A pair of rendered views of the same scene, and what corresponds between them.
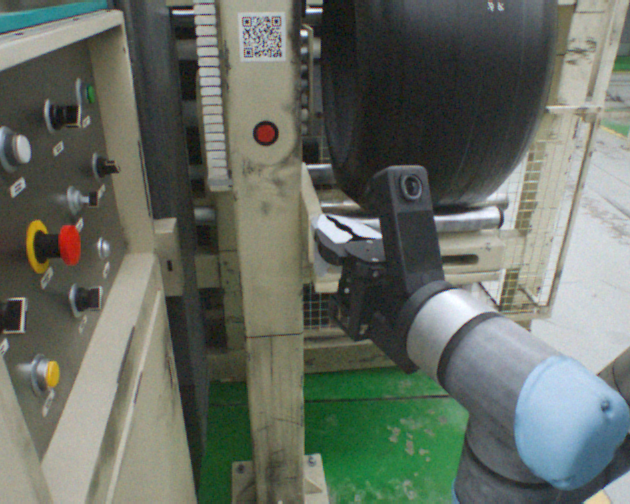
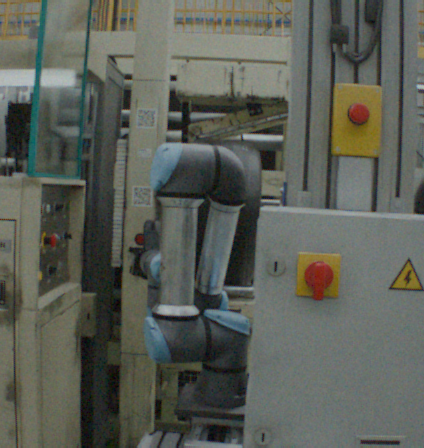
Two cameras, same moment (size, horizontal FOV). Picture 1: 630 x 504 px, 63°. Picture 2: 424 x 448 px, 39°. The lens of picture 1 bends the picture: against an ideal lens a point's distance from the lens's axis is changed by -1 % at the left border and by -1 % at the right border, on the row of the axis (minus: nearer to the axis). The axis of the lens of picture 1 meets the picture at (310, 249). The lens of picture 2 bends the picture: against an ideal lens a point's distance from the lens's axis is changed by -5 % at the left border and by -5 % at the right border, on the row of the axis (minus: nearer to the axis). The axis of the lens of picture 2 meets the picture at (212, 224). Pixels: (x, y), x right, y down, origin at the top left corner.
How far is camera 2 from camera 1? 1.45 m
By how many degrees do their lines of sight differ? 26
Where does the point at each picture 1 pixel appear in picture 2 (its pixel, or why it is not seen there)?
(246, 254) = (125, 301)
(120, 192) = (70, 252)
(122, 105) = (78, 215)
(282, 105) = not seen: hidden behind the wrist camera
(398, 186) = (148, 224)
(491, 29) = not seen: hidden behind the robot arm
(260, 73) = (140, 211)
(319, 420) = not seen: outside the picture
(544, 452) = (153, 267)
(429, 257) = (155, 245)
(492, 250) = (248, 305)
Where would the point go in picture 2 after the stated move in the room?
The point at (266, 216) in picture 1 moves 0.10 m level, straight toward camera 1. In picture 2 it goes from (137, 281) to (132, 285)
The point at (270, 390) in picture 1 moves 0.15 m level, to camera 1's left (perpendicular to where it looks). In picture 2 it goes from (132, 391) to (95, 386)
